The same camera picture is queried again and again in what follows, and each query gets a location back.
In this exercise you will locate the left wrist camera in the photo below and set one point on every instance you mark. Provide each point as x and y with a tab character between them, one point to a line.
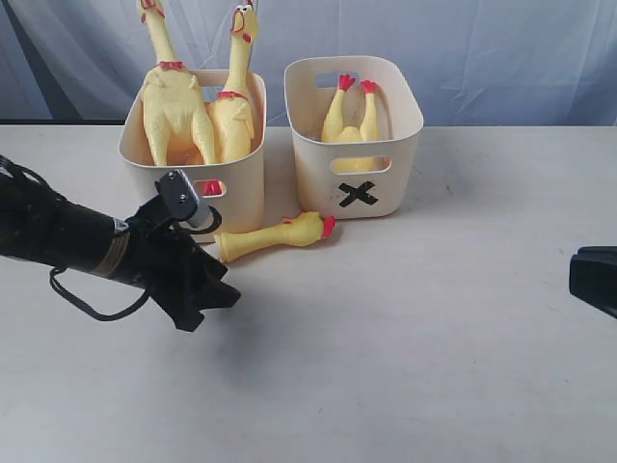
182	201

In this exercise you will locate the whole yellow rubber chicken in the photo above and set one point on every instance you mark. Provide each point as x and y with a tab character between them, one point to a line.
174	114
231	111

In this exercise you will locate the cream bin marked O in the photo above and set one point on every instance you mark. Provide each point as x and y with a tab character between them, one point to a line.
241	202

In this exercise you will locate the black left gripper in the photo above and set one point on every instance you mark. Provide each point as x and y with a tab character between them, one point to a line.
162	257

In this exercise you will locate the headless yellow rubber chicken body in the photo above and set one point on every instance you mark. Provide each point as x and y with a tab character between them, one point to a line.
335	131

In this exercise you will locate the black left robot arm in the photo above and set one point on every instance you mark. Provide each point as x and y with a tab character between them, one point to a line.
39	224

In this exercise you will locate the detached yellow chicken head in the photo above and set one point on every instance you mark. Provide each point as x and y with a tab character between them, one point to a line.
303	230

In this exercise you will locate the cream bin marked X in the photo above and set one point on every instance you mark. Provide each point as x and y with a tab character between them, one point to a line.
309	86

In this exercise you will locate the blue backdrop cloth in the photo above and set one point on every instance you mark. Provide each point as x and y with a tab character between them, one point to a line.
467	62

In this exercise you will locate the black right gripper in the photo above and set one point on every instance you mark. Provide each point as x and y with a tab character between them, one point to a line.
592	276

